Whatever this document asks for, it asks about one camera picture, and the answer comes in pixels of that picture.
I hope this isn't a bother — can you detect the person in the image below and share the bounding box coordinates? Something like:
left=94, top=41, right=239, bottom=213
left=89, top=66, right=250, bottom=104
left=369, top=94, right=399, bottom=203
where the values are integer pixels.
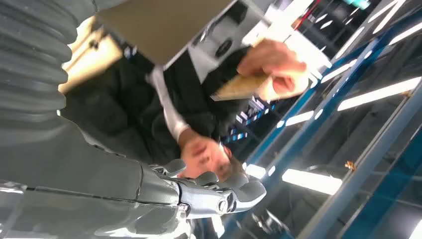
left=61, top=39, right=311, bottom=182

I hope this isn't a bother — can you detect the grey laptop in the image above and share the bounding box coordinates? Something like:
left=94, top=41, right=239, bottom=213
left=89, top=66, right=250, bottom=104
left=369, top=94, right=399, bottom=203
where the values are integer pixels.
left=96, top=0, right=238, bottom=67

